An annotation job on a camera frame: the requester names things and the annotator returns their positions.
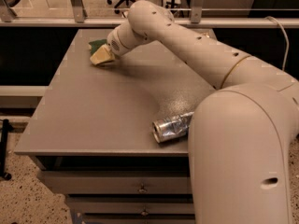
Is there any top drawer with knob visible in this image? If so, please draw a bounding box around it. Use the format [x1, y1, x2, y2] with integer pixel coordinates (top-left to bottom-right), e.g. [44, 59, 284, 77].
[37, 171, 192, 194]

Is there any grey drawer cabinet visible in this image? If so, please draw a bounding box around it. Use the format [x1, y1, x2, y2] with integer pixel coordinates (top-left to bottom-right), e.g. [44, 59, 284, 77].
[15, 29, 214, 224]

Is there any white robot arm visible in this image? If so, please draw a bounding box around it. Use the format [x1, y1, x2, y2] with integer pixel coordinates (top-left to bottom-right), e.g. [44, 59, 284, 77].
[91, 0, 299, 224]

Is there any crushed silver can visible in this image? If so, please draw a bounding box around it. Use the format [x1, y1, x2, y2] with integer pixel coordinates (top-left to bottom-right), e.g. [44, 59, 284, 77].
[152, 112, 193, 143]

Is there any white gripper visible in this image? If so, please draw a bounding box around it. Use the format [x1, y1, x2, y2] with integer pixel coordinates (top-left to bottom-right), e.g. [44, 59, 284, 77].
[90, 22, 147, 65]

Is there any green and yellow sponge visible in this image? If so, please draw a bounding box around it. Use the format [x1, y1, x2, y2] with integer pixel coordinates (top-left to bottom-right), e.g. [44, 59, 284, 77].
[89, 39, 107, 57]

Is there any white cable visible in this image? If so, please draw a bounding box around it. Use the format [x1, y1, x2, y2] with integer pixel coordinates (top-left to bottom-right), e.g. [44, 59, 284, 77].
[264, 15, 291, 72]

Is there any drawer with knob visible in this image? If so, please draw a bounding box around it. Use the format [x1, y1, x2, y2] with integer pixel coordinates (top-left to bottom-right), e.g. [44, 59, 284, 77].
[66, 196, 194, 215]
[37, 171, 192, 194]

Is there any metal railing with glass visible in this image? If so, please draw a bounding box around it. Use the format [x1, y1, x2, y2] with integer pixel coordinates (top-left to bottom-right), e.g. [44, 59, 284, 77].
[1, 0, 299, 29]

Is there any black stand on floor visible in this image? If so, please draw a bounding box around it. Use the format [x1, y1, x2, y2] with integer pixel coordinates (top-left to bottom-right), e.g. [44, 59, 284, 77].
[0, 119, 13, 180]

